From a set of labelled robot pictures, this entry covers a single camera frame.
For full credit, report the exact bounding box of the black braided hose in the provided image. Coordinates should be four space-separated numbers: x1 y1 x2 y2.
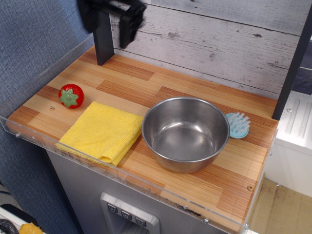
0 218 19 234

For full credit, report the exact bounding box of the black right vertical post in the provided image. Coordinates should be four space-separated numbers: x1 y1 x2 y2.
272 6 312 120

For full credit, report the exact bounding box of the white side cabinet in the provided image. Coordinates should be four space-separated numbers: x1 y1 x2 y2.
264 91 312 196

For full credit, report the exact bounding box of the black vertical post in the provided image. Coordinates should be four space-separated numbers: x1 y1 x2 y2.
92 11 115 66
272 6 312 120

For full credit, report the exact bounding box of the stainless steel bowl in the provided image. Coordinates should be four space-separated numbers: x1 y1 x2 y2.
141 97 230 173

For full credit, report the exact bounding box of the light blue scrub brush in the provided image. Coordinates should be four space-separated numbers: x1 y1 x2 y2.
226 112 251 139

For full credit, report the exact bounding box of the yellow object bottom left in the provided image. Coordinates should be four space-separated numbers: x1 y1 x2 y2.
19 223 43 234

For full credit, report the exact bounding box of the red toy tomato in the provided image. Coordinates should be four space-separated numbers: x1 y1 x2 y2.
58 84 84 109

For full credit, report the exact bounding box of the black left vertical post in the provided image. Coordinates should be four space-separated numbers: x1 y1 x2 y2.
92 11 115 66

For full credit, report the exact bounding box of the clear acrylic table guard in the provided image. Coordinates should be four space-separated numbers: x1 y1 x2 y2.
6 48 277 234

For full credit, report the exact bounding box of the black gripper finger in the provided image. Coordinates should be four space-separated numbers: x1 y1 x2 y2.
80 8 99 33
119 9 144 49

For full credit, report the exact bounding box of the grey cabinet with dispenser panel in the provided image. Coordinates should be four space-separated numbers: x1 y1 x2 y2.
48 151 223 234

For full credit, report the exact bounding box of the yellow folded cloth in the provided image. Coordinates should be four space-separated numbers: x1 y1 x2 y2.
56 101 143 166

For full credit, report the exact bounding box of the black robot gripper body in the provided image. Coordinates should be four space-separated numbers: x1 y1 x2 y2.
77 0 146 19

